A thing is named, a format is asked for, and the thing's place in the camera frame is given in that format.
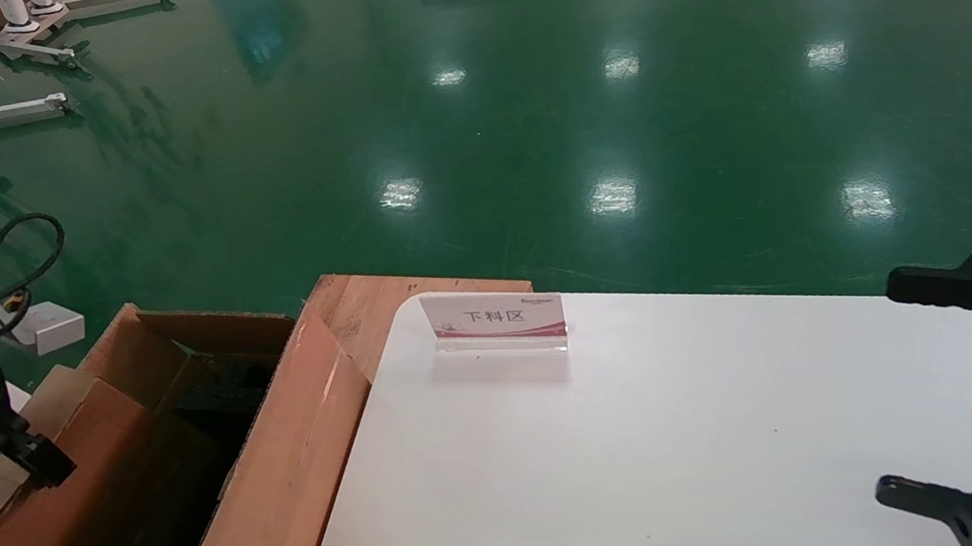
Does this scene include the large cardboard box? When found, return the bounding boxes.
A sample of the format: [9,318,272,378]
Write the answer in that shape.
[0,281,388,546]

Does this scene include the black foam insert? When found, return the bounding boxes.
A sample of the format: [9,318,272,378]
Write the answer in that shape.
[168,351,290,448]

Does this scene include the wooden board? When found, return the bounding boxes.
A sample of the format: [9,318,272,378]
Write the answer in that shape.
[299,255,541,389]

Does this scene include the acrylic sign with red stripe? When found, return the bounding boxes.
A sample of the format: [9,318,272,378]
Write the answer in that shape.
[416,280,571,368]

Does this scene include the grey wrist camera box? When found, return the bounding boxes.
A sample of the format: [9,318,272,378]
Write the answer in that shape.
[8,297,90,360]

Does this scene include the thick black cable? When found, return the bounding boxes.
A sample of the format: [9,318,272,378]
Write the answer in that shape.
[0,210,72,301]

